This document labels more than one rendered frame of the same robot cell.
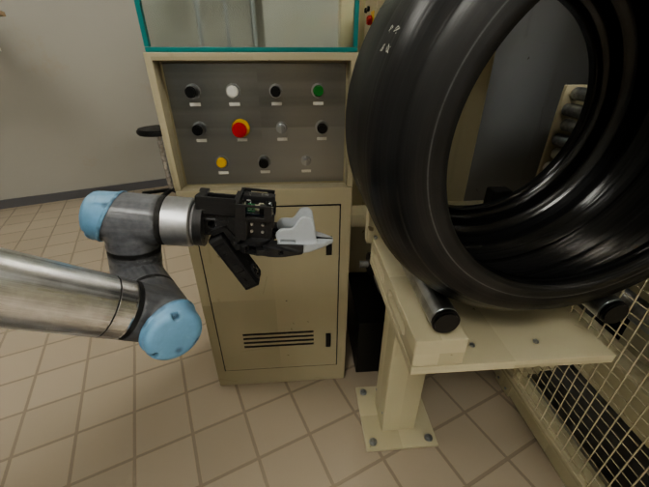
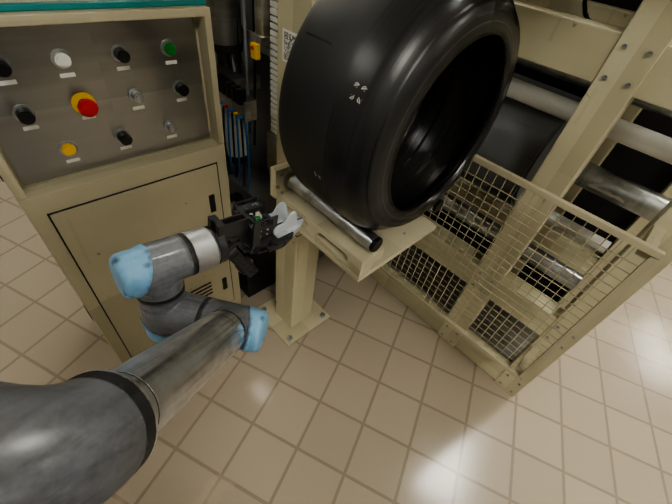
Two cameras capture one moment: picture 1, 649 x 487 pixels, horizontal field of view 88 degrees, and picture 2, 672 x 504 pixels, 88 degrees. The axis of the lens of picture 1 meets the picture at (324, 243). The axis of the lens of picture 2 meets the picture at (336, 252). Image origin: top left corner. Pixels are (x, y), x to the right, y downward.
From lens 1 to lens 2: 42 cm
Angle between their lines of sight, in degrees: 39
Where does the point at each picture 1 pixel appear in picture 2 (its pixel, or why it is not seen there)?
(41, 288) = (219, 345)
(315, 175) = (182, 138)
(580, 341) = (421, 224)
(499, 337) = (387, 238)
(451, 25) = (402, 95)
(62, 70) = not seen: outside the picture
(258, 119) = (104, 89)
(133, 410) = not seen: hidden behind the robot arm
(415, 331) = (358, 256)
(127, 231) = (173, 278)
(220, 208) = (237, 228)
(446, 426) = (329, 302)
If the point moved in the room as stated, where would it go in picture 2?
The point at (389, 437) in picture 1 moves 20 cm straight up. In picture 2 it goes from (298, 328) to (300, 304)
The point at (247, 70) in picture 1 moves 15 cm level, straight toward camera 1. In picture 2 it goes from (75, 29) to (111, 50)
